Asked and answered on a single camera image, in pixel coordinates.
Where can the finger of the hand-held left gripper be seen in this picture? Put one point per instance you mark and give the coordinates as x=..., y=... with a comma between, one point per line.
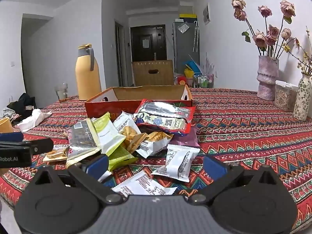
x=29, y=145
x=11, y=136

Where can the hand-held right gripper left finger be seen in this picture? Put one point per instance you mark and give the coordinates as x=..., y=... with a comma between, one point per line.
x=97, y=167

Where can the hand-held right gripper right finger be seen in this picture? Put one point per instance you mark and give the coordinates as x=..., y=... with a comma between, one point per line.
x=214, y=168

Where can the small brown snack packet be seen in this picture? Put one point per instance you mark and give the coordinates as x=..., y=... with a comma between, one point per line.
x=56, y=152

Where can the light green snack packet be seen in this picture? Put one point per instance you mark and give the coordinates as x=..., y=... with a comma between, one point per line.
x=107, y=134

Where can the grey snack packet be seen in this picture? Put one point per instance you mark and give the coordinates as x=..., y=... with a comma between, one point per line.
x=81, y=136

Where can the pink snack packet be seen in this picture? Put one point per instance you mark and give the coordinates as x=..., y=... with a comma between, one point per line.
x=187, y=139

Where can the white cookie snack packet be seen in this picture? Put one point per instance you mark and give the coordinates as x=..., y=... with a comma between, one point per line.
x=124, y=124

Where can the red cardboard box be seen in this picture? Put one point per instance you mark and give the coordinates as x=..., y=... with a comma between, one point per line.
x=102, y=108

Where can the large red snack bag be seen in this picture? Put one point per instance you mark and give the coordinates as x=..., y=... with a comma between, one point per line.
x=165, y=117

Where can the white cloth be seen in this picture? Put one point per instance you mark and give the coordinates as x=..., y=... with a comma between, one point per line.
x=31, y=120

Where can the pile of dark clothes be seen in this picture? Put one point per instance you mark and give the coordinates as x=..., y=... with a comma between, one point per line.
x=23, y=102

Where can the patterned red tablecloth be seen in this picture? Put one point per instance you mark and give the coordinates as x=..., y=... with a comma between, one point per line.
x=243, y=131

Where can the clear drinking glass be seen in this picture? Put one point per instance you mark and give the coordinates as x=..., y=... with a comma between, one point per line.
x=61, y=92

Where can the rack of small bottles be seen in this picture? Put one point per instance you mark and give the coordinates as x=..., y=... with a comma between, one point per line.
x=203, y=80

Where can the yellow thermos jug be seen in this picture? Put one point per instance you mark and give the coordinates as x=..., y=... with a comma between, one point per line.
x=87, y=78

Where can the red tin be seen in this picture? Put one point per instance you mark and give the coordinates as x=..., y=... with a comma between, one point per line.
x=181, y=80

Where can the yellow plastic item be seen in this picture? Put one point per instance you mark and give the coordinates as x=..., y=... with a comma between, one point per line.
x=189, y=73

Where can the woven chair back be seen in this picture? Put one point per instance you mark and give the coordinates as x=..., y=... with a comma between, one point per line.
x=146, y=78

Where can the blue plastic item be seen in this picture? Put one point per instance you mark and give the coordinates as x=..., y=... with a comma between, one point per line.
x=195, y=67

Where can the pink ceramic vase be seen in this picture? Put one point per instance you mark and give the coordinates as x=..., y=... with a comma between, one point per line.
x=267, y=78

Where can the floral white vase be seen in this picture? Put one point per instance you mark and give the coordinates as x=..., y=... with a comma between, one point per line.
x=302, y=97

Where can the dark entrance door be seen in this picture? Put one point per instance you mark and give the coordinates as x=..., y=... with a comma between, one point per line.
x=136, y=51

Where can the grey refrigerator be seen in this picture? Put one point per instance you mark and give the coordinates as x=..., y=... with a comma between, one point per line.
x=185, y=48

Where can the paper notice on door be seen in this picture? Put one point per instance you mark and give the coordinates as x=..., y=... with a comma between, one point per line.
x=146, y=43

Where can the white umbrella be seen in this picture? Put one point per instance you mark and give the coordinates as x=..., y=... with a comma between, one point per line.
x=195, y=36

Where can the dried pink roses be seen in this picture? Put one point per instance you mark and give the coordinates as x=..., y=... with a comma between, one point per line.
x=260, y=39

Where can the yellow flower branches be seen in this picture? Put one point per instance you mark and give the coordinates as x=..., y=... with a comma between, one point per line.
x=306, y=61

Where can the clear plastic bag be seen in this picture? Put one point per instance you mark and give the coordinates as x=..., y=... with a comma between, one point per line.
x=183, y=28

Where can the yellow box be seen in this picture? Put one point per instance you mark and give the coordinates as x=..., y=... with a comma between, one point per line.
x=187, y=16

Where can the wall poster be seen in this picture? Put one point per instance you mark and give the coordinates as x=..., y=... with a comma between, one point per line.
x=206, y=14

